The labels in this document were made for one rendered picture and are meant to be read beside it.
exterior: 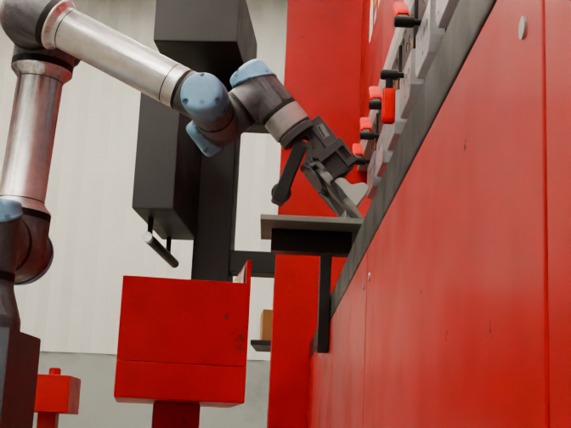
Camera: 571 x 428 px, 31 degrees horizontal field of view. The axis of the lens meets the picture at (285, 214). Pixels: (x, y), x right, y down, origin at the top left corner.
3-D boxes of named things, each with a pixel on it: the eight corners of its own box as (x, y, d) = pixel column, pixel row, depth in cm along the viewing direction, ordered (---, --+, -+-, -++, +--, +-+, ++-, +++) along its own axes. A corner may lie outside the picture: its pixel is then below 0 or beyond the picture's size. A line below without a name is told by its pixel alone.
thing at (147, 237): (169, 267, 338) (171, 244, 339) (178, 267, 337) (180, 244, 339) (141, 241, 294) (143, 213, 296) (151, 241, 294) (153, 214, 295)
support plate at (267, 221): (260, 239, 195) (261, 233, 195) (398, 245, 195) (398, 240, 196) (260, 219, 178) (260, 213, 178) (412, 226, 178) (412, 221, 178)
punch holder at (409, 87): (398, 121, 181) (400, 34, 184) (447, 124, 181) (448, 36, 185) (410, 93, 166) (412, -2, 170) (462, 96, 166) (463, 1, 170)
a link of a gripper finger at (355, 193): (384, 200, 181) (351, 165, 185) (358, 220, 180) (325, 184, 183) (384, 207, 184) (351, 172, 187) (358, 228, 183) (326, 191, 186)
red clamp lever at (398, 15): (390, -1, 166) (395, 17, 157) (415, 1, 166) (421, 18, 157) (389, 10, 167) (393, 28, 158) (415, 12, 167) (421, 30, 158)
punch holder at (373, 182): (366, 200, 239) (368, 132, 243) (403, 202, 240) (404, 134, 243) (373, 184, 225) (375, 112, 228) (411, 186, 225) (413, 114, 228)
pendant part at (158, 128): (161, 239, 333) (168, 132, 340) (198, 240, 332) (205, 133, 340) (130, 208, 289) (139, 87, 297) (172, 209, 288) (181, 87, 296)
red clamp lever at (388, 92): (378, 125, 176) (380, 70, 178) (402, 126, 176) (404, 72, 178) (379, 121, 174) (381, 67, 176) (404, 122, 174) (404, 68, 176)
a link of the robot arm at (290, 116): (265, 120, 185) (263, 132, 193) (281, 139, 185) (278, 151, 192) (298, 96, 187) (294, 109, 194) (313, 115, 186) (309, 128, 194)
